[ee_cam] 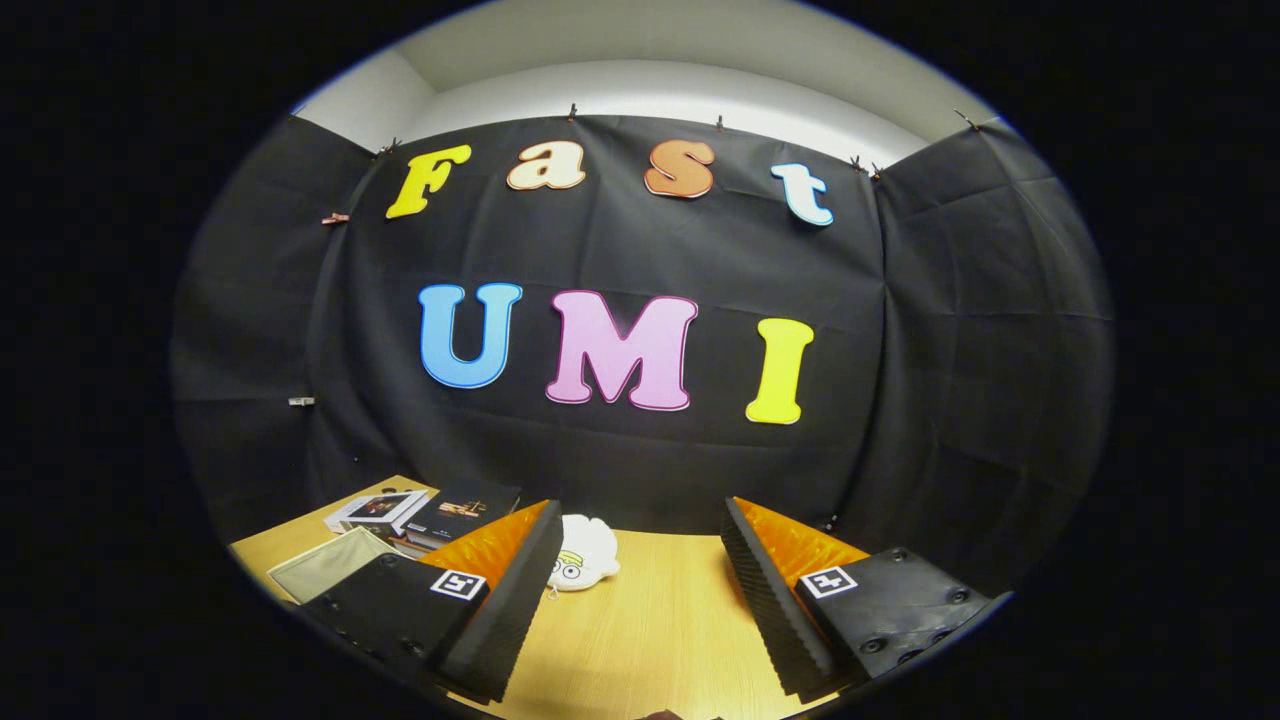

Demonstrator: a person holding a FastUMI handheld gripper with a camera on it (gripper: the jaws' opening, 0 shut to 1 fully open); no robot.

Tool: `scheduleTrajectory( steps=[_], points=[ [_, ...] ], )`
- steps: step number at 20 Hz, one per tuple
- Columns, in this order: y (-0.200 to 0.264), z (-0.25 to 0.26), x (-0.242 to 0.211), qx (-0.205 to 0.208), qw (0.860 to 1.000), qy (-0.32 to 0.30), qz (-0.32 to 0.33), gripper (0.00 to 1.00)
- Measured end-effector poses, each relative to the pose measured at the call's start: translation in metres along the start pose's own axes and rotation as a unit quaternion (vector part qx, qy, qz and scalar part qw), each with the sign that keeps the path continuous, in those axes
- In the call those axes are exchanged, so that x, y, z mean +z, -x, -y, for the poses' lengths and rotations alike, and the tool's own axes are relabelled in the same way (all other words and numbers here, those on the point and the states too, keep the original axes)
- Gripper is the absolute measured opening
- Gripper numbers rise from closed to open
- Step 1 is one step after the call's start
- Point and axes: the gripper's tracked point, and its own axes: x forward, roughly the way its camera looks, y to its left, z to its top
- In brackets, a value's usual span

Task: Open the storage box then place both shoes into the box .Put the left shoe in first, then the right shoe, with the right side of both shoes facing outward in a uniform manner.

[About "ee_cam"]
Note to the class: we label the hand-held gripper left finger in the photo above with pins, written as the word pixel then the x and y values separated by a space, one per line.
pixel 505 610

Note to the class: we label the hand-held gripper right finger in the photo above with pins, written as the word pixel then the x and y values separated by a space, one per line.
pixel 770 610

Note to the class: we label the grey fabric storage box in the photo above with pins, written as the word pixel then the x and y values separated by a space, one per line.
pixel 330 565

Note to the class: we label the white plush toy with face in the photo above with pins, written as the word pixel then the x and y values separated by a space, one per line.
pixel 590 545

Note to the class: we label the dark hardcover book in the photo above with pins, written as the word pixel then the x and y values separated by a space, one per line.
pixel 460 505

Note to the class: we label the white book with photo cover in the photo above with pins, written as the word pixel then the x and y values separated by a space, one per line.
pixel 380 507

